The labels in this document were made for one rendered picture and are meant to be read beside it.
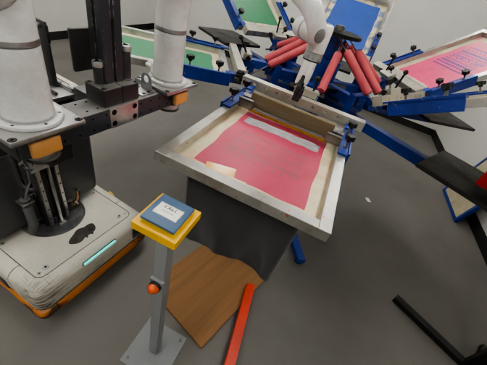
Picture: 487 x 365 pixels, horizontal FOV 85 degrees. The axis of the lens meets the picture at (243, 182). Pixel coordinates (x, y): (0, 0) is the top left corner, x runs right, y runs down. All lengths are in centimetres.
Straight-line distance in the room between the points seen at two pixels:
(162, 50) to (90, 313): 129
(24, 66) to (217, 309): 138
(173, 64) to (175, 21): 12
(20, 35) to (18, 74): 7
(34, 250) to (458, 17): 549
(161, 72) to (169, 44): 9
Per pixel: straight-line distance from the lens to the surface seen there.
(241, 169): 94
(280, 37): 235
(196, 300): 166
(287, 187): 93
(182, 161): 86
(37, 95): 69
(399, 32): 535
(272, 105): 129
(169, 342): 158
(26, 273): 152
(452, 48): 286
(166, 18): 91
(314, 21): 107
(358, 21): 307
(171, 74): 95
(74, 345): 163
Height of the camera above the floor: 150
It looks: 38 degrees down
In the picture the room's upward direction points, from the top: 18 degrees clockwise
